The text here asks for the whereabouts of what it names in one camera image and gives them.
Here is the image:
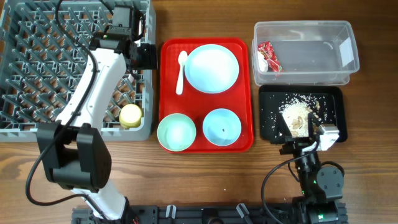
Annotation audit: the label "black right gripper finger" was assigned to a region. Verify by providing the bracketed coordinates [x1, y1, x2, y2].
[275, 113, 292, 140]
[307, 113, 320, 138]

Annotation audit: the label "yellow plastic cup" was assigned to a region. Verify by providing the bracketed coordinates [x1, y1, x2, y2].
[119, 104, 142, 128]

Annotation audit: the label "white tissue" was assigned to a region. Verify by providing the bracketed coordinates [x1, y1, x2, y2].
[257, 51, 269, 72]

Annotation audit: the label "red strawberry cake wrapper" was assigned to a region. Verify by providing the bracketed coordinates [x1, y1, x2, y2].
[257, 41, 284, 72]

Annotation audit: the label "pink plastic fork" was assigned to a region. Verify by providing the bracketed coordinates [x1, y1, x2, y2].
[128, 73, 136, 83]

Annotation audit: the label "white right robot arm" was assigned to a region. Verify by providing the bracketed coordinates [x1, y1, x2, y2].
[261, 113, 348, 223]

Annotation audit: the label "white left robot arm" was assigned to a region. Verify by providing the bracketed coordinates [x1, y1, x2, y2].
[25, 32, 157, 223]

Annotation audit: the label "black food waste tray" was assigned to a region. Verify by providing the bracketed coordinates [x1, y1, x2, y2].
[259, 85, 348, 144]

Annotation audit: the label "clear plastic waste bin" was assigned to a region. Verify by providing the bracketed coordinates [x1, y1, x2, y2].
[251, 21, 360, 86]

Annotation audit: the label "grey dishwasher rack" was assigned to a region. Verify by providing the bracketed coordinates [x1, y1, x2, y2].
[0, 0, 157, 142]

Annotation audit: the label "rice and food scraps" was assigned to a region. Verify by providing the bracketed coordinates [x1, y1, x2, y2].
[261, 92, 336, 139]

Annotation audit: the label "cream plastic spoon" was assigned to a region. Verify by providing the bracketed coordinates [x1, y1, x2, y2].
[175, 50, 188, 95]

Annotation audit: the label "light blue small bowl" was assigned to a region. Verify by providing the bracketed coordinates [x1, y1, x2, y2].
[202, 108, 242, 147]

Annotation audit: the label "large light blue plate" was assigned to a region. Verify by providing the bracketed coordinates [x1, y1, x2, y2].
[184, 44, 239, 94]

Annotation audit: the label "red plastic tray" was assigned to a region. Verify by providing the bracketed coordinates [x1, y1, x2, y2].
[159, 37, 254, 154]

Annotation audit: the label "mint green bowl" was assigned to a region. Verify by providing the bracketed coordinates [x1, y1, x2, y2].
[157, 113, 197, 152]

